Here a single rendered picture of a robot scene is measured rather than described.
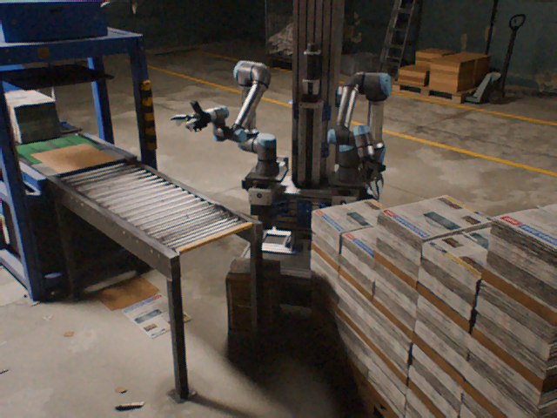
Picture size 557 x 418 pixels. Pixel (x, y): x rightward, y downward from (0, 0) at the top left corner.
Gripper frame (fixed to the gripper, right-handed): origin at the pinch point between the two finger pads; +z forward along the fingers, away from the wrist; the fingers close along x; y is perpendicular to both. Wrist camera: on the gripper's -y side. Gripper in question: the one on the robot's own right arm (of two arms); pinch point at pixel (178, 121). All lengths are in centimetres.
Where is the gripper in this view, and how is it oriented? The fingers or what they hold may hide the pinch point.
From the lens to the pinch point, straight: 308.0
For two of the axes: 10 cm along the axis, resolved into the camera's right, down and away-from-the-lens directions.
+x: -7.7, -3.8, 5.1
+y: -1.1, 8.7, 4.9
